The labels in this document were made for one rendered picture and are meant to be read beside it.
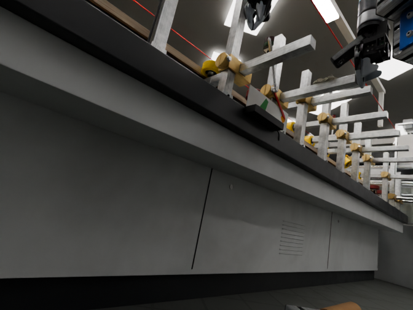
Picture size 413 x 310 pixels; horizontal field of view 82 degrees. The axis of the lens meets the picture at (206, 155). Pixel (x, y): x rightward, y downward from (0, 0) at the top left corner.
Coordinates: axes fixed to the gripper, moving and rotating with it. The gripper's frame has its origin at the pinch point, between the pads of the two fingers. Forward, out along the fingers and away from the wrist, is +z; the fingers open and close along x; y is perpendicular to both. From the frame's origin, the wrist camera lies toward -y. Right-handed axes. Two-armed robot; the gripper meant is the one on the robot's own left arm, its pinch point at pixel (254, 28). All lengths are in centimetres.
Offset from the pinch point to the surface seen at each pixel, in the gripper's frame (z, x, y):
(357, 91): 0, 32, -44
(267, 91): 10.0, 1.0, -21.7
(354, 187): 28, 37, -108
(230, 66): 12.6, -6.0, -0.7
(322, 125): 3, 19, -71
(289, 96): 10.0, 8.3, -26.3
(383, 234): 44, 79, -282
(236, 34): -0.4, -6.4, -1.3
